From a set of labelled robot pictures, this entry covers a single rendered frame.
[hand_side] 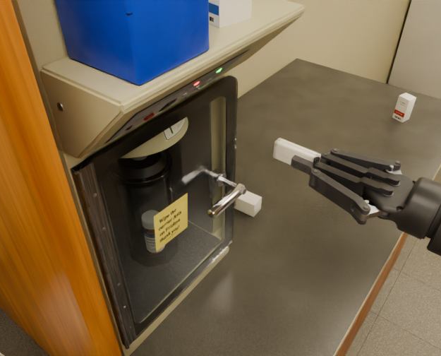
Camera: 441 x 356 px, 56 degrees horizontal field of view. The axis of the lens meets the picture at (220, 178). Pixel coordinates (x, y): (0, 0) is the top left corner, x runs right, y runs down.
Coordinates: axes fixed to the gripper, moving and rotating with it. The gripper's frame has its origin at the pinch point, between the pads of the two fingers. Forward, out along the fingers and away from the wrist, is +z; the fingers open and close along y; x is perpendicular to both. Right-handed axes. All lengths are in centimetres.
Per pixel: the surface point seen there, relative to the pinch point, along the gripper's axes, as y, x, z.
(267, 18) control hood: 2.8, -19.8, 5.0
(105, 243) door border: 25.8, 5.7, 13.9
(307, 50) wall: -125, 40, 58
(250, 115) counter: -58, 37, 45
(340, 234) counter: -25.2, 37.1, -3.2
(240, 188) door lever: 1.1, 10.4, 8.9
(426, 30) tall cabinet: -284, 72, 40
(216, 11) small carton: 8.9, -21.5, 8.1
